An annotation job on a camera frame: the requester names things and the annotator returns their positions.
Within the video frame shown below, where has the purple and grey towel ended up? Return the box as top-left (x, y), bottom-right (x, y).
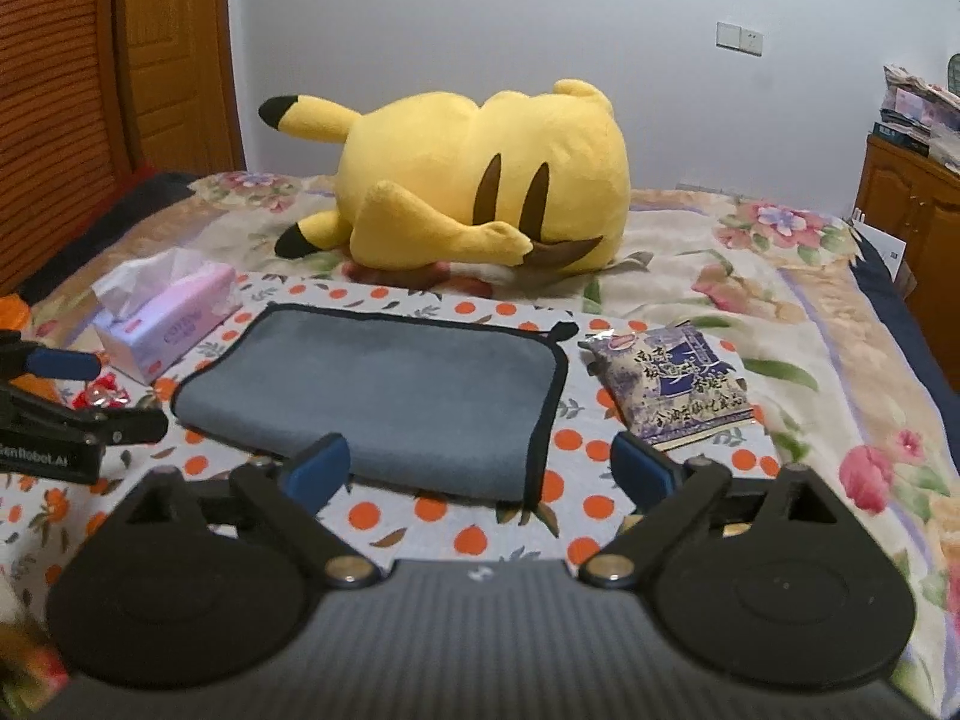
top-left (171, 304), bottom-right (578, 507)

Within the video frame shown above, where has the wooden louvered door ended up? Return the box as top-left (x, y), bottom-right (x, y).
top-left (2, 0), bottom-right (245, 293)

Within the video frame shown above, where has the pink tissue box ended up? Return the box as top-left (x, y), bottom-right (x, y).
top-left (93, 247), bottom-right (241, 383)

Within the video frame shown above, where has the white wall switch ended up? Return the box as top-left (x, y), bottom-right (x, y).
top-left (716, 21), bottom-right (765, 57)

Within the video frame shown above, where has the purple snack packet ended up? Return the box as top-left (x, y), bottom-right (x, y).
top-left (579, 322), bottom-right (754, 450)

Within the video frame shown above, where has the wooden sideboard cabinet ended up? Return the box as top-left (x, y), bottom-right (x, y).
top-left (856, 135), bottom-right (960, 390)

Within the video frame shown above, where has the stack of books and papers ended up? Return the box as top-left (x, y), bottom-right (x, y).
top-left (874, 64), bottom-right (958, 174)

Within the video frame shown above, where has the red candy wrapper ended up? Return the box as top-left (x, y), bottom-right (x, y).
top-left (71, 374), bottom-right (130, 410)

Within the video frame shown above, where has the orange-print white cloth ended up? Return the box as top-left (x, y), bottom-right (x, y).
top-left (2, 273), bottom-right (784, 614)

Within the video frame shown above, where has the yellow Pikachu plush toy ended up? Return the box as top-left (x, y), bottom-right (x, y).
top-left (259, 78), bottom-right (631, 273)

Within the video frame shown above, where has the floral bed sheet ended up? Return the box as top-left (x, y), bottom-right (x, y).
top-left (29, 172), bottom-right (958, 718)

